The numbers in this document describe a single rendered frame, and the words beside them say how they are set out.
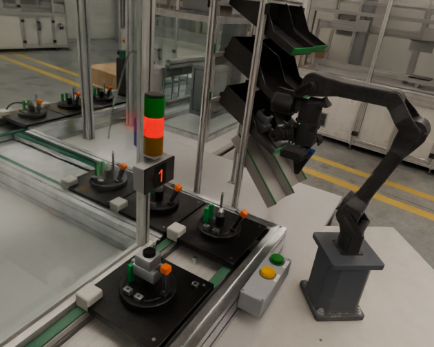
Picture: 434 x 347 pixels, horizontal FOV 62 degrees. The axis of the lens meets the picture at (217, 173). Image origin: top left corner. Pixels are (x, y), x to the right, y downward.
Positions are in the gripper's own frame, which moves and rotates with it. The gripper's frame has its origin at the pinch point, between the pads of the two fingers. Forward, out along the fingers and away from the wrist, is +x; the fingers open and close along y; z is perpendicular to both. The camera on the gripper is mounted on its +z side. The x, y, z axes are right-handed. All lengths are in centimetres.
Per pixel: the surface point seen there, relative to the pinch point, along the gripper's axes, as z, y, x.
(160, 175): 28.9, 24.0, 4.8
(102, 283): 30, 44, 28
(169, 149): 88, -58, 39
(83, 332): 27, 54, 34
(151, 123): 30.5, 26.5, -9.6
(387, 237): -29, -47, 40
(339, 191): 19, -257, 125
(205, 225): 21.5, 10.5, 24.7
